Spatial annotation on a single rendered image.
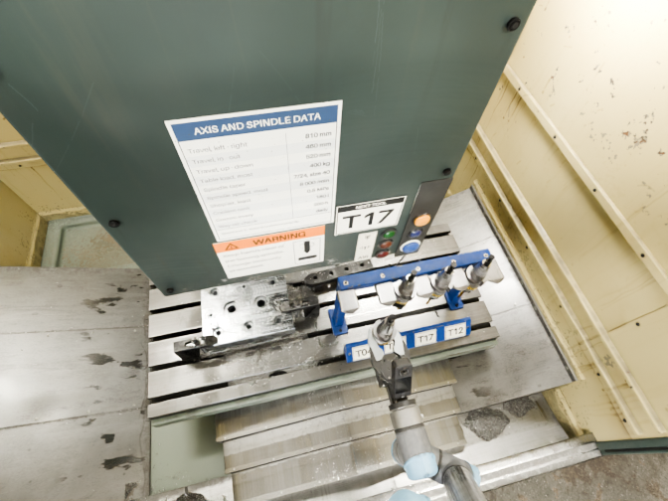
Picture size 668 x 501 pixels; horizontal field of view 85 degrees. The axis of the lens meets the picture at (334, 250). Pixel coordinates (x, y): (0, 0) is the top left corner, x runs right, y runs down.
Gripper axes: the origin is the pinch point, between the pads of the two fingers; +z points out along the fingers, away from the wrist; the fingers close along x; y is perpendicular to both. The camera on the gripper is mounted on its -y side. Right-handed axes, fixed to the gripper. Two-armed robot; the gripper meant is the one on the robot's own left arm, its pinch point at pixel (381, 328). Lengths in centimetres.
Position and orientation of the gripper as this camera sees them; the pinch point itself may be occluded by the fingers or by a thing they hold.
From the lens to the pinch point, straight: 102.8
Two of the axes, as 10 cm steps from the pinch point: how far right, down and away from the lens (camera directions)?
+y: -0.6, 4.9, 8.7
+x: 9.7, -1.7, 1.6
